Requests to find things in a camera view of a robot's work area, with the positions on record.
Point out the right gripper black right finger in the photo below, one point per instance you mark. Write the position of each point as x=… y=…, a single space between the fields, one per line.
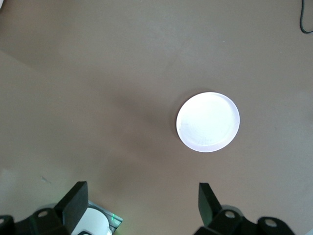
x=211 y=213

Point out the white round plate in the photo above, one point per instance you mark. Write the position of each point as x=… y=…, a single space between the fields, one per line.
x=207 y=122

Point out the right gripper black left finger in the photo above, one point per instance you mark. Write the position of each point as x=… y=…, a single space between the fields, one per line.
x=73 y=205

